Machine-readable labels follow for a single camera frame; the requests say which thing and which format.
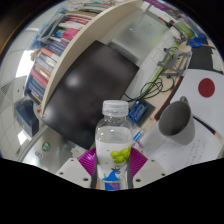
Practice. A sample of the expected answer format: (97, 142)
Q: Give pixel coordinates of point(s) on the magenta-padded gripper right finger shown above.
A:
(150, 171)

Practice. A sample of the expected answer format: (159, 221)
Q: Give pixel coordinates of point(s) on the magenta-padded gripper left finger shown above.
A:
(73, 171)

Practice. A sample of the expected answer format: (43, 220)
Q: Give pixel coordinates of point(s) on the clear plastic water bottle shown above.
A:
(113, 140)

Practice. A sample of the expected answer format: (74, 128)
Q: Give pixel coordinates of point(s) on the grey ceramic mug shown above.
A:
(176, 121)

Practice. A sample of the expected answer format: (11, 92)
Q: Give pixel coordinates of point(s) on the blue circuit board box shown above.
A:
(138, 111)

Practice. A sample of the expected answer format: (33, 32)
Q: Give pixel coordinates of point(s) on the dark blue box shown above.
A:
(26, 118)

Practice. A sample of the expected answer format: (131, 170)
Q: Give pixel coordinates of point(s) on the black computer monitor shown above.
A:
(90, 90)

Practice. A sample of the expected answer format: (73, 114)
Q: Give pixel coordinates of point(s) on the flat round red coaster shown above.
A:
(206, 87)

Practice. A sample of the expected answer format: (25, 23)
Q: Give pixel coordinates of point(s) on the grey metal laptop stand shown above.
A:
(175, 60)

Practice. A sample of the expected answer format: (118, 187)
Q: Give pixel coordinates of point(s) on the wooden shelf with books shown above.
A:
(56, 56)

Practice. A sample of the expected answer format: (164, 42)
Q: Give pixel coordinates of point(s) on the black desk mat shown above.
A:
(203, 59)

